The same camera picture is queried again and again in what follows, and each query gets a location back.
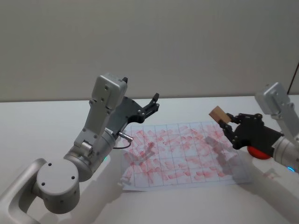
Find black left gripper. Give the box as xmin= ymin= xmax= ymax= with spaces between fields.
xmin=109 ymin=92 xmax=161 ymax=135

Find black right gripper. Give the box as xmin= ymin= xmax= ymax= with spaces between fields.
xmin=218 ymin=112 xmax=285 ymax=155

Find small wooden stamp block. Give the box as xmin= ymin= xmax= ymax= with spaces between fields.
xmin=208 ymin=105 xmax=231 ymax=125

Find red ink pad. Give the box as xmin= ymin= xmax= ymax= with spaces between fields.
xmin=247 ymin=146 xmax=272 ymax=161

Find gridded paper with red stamps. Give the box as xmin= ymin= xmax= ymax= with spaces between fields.
xmin=120 ymin=121 xmax=253 ymax=192

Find thin cable with silver plug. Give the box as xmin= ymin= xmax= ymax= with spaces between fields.
xmin=113 ymin=131 xmax=133 ymax=149

